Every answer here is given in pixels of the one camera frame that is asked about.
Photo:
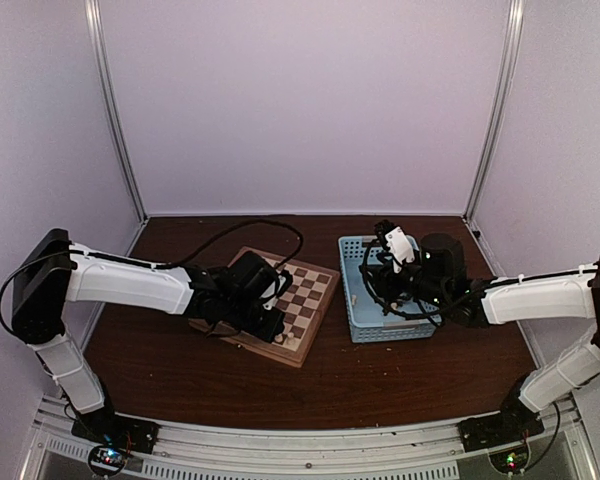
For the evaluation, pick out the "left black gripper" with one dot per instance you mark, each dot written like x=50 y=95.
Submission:
x=271 y=329

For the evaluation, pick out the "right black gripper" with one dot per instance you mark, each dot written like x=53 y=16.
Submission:
x=383 y=282

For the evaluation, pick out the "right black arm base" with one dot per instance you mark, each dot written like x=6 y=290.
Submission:
x=512 y=423

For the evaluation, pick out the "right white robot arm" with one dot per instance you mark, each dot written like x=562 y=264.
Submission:
x=567 y=295

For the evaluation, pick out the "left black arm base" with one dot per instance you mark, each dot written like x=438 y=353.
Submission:
x=105 y=426

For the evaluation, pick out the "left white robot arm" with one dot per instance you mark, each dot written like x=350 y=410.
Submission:
x=59 y=272

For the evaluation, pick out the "wooden folding chess board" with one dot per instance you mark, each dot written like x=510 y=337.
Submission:
x=305 y=304

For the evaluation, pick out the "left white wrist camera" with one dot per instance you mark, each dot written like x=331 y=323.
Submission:
x=276 y=289

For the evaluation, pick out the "front aluminium rail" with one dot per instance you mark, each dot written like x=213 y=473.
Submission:
x=431 y=450

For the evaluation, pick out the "right aluminium frame post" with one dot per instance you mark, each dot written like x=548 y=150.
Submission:
x=506 y=73

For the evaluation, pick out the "aluminium frame post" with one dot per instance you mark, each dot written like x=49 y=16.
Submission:
x=506 y=73
x=97 y=36

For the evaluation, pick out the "left aluminium frame post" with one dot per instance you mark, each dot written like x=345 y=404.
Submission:
x=97 y=36

